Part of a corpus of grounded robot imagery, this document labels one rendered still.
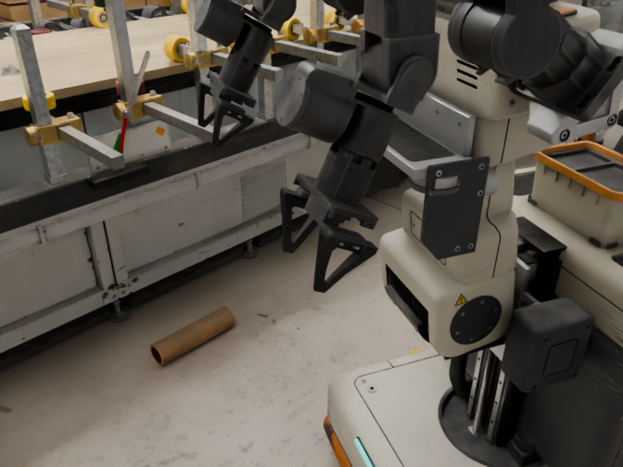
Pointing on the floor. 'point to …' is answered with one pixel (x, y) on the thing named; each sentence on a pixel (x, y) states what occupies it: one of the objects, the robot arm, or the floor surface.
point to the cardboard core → (192, 335)
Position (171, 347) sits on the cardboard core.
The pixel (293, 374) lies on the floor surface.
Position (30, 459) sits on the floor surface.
